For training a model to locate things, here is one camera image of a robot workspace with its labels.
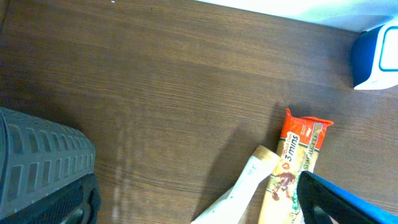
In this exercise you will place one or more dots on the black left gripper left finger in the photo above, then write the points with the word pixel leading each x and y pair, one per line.
pixel 77 202

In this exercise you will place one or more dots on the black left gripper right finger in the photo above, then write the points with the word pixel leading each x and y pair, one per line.
pixel 322 202

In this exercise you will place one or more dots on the orange spaghetti packet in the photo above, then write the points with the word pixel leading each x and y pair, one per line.
pixel 299 145

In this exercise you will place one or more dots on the white tube with gold cap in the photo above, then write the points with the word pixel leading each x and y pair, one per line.
pixel 229 208

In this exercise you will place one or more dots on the white barcode scanner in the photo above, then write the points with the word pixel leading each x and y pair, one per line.
pixel 374 58

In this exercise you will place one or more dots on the grey plastic basket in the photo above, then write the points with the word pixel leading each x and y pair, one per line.
pixel 39 157

